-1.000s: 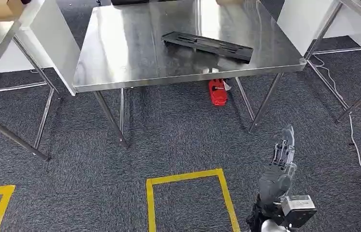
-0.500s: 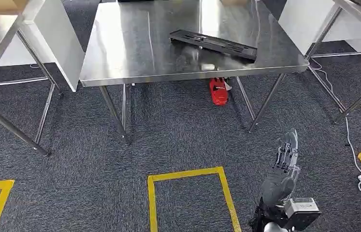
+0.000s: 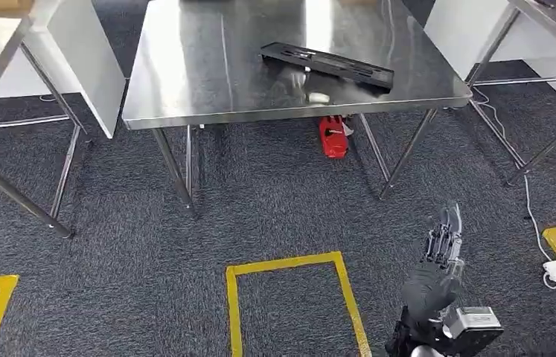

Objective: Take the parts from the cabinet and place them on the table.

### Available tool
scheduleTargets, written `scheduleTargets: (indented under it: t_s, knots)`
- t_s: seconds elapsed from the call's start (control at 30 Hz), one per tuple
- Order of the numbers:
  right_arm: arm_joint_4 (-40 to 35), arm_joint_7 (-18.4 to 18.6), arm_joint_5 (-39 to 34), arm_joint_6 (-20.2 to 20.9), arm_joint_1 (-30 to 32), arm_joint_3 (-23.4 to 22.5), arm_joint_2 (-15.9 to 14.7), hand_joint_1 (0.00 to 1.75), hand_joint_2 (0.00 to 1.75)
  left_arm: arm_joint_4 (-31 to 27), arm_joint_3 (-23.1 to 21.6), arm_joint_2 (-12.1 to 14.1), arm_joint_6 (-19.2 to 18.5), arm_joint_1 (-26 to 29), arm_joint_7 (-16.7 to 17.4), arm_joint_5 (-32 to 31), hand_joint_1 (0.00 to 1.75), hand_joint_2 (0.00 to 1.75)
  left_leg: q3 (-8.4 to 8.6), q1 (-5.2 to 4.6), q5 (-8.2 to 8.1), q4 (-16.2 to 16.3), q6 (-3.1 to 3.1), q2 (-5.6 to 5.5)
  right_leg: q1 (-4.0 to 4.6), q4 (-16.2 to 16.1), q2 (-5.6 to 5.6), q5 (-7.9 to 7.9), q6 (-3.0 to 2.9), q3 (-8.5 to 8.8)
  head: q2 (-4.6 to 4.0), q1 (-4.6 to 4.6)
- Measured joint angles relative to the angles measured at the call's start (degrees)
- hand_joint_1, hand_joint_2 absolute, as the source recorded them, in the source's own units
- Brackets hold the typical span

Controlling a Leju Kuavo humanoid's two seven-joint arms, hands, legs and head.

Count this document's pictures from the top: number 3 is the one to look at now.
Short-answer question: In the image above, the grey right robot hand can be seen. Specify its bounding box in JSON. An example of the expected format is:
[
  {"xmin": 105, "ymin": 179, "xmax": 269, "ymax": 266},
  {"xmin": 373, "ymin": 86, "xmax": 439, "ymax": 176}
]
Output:
[{"xmin": 385, "ymin": 202, "xmax": 467, "ymax": 357}]

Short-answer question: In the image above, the long black metal tray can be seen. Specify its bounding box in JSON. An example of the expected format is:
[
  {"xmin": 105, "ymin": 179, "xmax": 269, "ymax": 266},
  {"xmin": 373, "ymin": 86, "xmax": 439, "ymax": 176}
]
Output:
[{"xmin": 258, "ymin": 41, "xmax": 396, "ymax": 91}]

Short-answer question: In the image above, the red box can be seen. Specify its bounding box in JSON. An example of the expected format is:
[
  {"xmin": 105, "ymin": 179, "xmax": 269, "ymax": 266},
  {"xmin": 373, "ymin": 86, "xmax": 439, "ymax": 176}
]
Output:
[{"xmin": 318, "ymin": 115, "xmax": 351, "ymax": 160}]

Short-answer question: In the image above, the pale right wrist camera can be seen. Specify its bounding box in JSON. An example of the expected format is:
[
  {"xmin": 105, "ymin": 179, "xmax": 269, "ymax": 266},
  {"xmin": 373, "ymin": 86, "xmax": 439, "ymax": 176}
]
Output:
[{"xmin": 442, "ymin": 306, "xmax": 505, "ymax": 357}]

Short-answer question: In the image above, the white power cable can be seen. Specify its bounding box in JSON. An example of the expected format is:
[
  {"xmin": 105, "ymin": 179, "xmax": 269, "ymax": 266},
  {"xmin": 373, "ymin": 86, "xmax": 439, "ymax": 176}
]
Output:
[{"xmin": 469, "ymin": 86, "xmax": 556, "ymax": 292}]

